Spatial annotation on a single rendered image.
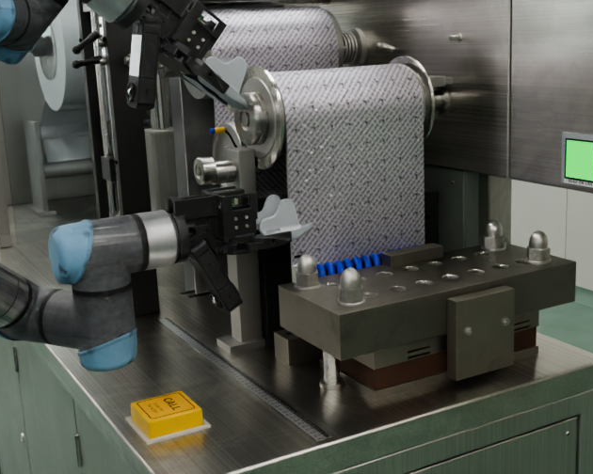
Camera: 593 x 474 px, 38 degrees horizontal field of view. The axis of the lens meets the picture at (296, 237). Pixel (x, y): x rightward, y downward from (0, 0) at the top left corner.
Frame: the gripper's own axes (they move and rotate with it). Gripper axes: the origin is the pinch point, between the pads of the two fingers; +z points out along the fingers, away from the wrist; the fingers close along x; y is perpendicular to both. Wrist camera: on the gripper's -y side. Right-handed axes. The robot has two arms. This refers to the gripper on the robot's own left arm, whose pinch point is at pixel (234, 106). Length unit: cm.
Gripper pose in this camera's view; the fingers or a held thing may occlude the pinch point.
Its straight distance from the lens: 122.7
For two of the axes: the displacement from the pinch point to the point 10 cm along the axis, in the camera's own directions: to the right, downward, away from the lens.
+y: 5.3, -8.4, 1.2
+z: 7.0, 5.1, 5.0
